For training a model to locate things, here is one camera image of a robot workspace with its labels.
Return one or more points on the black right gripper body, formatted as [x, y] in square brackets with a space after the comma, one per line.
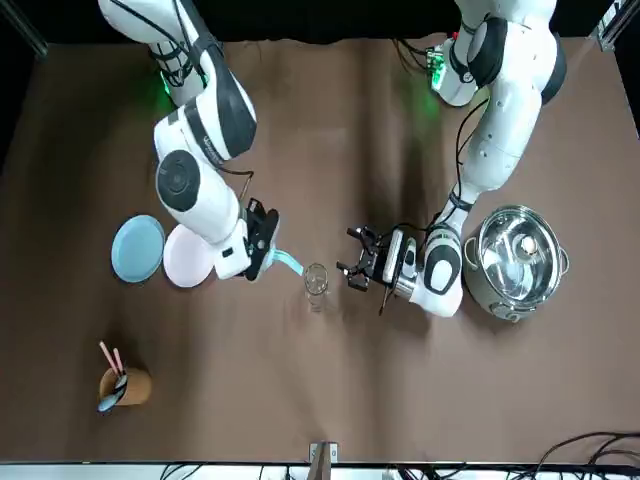
[260, 240]

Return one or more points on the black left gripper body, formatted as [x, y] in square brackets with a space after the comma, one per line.
[373, 262]

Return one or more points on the light-blue jar lid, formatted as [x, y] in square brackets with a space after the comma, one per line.
[287, 260]

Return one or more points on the clear glass jar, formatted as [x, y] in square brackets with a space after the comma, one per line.
[316, 290]

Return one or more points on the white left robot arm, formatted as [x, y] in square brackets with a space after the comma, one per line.
[510, 125]

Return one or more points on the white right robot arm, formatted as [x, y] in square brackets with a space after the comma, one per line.
[195, 210]

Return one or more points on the glass pot lid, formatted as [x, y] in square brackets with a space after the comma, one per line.
[500, 250]

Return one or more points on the pink plate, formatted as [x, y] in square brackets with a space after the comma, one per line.
[185, 260]

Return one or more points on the steel pot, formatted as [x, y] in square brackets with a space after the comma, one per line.
[480, 295]

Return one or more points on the blue plate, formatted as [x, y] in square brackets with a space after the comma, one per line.
[137, 250]

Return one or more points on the pink chopstick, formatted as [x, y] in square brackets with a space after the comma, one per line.
[118, 360]
[107, 355]

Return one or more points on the brown cup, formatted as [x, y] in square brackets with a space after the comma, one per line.
[135, 387]

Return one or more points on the grey-green spoon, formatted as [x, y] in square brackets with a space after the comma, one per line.
[121, 382]

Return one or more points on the blue spoon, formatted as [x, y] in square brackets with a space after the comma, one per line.
[106, 402]

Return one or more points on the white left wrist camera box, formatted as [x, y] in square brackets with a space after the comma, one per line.
[392, 257]

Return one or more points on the aluminium frame post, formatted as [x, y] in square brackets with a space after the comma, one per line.
[25, 30]
[322, 460]
[612, 25]

